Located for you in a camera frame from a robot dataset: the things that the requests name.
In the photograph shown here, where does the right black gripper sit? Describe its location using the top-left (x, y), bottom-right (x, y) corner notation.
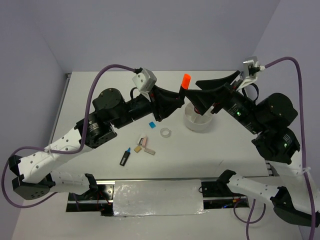
top-left (180, 68), bottom-right (262, 132)

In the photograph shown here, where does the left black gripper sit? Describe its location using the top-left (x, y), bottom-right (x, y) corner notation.
top-left (112, 83), bottom-right (184, 129)

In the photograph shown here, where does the orange black highlighter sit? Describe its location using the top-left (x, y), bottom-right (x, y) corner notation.
top-left (178, 85), bottom-right (188, 99)

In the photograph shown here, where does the orange cap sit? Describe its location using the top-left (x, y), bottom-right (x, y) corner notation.
top-left (181, 73), bottom-right (192, 90)

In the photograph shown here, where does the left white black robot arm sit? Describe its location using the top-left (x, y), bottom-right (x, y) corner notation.
top-left (8, 85), bottom-right (185, 200)

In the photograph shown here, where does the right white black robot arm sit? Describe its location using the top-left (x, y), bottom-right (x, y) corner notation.
top-left (180, 71), bottom-right (320, 227)

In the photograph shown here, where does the blue cap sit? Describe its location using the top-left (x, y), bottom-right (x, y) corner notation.
top-left (149, 121), bottom-right (156, 129)

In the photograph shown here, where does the clear tape roll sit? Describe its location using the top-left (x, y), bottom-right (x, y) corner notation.
top-left (160, 127), bottom-right (172, 138)

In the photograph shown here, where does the white round divided container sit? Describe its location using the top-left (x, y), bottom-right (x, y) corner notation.
top-left (183, 102), bottom-right (213, 132)

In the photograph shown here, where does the pink eraser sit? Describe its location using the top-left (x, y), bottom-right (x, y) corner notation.
top-left (140, 135), bottom-right (147, 148)

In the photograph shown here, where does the white small eraser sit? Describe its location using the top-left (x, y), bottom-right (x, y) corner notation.
top-left (137, 133), bottom-right (146, 146)

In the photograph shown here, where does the grey rectangular eraser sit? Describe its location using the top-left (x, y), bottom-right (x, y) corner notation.
top-left (144, 147), bottom-right (156, 156)

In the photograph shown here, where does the tan square eraser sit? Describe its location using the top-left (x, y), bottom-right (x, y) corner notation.
top-left (134, 145), bottom-right (142, 153)

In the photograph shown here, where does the blue black highlighter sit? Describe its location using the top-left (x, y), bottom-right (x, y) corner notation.
top-left (119, 147), bottom-right (131, 167)

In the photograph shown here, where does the silver foil sheet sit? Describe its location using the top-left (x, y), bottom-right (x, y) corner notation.
top-left (113, 179), bottom-right (206, 217)

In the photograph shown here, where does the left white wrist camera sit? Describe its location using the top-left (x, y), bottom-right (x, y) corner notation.
top-left (132, 68), bottom-right (157, 93)

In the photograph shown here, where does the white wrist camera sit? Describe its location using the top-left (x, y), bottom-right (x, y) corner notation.
top-left (132, 68), bottom-right (157, 93)
top-left (237, 56), bottom-right (261, 90)

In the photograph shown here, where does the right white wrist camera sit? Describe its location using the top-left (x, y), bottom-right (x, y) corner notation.
top-left (237, 56), bottom-right (261, 90)

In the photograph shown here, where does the black mounting rail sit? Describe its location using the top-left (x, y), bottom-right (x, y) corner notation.
top-left (65, 178), bottom-right (249, 217)

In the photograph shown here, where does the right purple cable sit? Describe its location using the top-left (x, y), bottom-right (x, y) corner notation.
top-left (233, 56), bottom-right (316, 240)

